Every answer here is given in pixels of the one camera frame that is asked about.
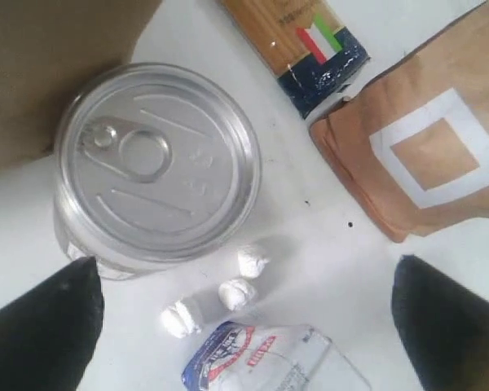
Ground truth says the spaghetti packet orange and blue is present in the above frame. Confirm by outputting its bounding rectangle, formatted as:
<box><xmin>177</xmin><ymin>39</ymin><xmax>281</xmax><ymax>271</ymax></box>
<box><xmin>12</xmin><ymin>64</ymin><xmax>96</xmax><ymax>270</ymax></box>
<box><xmin>222</xmin><ymin>0</ymin><xmax>369</xmax><ymax>118</ymax></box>

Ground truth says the white crumpled lump middle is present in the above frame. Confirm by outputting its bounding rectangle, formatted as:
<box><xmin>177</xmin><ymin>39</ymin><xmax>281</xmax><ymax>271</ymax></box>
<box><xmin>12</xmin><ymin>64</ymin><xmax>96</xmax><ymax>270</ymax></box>
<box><xmin>218</xmin><ymin>279</ymin><xmax>258</xmax><ymax>311</ymax></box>

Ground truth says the brown kraft stand-up pouch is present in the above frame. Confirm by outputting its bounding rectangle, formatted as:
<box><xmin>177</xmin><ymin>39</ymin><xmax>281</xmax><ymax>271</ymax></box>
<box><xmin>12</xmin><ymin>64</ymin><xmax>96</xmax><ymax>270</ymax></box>
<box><xmin>310</xmin><ymin>1</ymin><xmax>489</xmax><ymax>243</ymax></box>

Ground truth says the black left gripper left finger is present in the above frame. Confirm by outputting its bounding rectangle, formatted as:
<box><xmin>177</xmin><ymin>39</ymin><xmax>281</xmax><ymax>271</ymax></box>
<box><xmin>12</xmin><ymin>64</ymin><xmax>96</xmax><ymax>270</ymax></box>
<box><xmin>0</xmin><ymin>257</ymin><xmax>104</xmax><ymax>390</ymax></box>

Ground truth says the dark jar with pull-tab lid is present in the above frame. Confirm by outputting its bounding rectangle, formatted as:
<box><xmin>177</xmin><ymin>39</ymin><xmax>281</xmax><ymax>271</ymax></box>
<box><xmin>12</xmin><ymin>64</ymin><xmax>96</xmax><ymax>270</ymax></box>
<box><xmin>54</xmin><ymin>63</ymin><xmax>262</xmax><ymax>280</ymax></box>

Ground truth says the white crumpled lump near bottle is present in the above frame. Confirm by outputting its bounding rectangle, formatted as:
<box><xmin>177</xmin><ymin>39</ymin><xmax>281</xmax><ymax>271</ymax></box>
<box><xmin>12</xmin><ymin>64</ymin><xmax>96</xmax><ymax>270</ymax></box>
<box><xmin>160</xmin><ymin>300</ymin><xmax>202</xmax><ymax>339</ymax></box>

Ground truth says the brown paper shopping bag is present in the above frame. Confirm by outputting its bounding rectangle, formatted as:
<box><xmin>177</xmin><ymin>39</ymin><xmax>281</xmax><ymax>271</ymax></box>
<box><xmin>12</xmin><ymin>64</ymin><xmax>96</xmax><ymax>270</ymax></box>
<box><xmin>0</xmin><ymin>1</ymin><xmax>160</xmax><ymax>171</ymax></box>

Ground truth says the white crumpled lump near jar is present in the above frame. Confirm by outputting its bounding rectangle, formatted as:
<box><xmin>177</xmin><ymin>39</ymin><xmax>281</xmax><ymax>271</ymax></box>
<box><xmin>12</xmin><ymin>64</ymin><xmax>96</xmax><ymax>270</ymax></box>
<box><xmin>237</xmin><ymin>244</ymin><xmax>271</xmax><ymax>279</ymax></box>

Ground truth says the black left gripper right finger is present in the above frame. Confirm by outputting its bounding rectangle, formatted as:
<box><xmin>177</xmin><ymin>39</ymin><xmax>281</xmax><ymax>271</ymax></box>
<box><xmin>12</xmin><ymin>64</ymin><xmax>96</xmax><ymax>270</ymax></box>
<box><xmin>390</xmin><ymin>255</ymin><xmax>489</xmax><ymax>390</ymax></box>

